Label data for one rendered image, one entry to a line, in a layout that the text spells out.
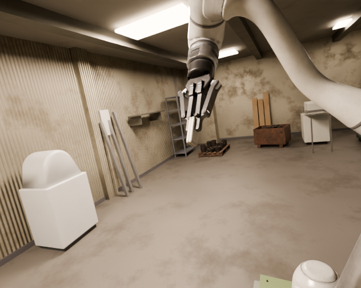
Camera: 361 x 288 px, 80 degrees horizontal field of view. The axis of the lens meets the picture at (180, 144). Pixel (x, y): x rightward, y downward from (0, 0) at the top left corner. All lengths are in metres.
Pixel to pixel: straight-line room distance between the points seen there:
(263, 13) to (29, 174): 3.38
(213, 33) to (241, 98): 8.36
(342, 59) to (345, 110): 8.44
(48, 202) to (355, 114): 3.22
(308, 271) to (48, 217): 3.11
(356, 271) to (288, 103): 8.37
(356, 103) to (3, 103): 3.90
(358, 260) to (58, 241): 3.34
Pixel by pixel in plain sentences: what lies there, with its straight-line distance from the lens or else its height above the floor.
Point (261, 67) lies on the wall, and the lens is 8.95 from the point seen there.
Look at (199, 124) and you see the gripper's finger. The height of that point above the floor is 1.65.
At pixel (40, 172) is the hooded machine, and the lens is 3.40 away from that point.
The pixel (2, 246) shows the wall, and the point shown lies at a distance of 4.03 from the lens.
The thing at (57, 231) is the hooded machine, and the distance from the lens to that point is 3.50.
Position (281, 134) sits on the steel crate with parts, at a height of 0.41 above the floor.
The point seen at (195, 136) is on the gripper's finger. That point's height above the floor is 1.62.
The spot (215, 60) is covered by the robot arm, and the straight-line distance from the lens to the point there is 0.64.
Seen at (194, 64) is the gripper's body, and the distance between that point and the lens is 0.62.
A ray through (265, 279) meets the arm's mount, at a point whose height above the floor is 0.84.
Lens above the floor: 1.70
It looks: 10 degrees down
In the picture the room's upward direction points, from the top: 9 degrees counter-clockwise
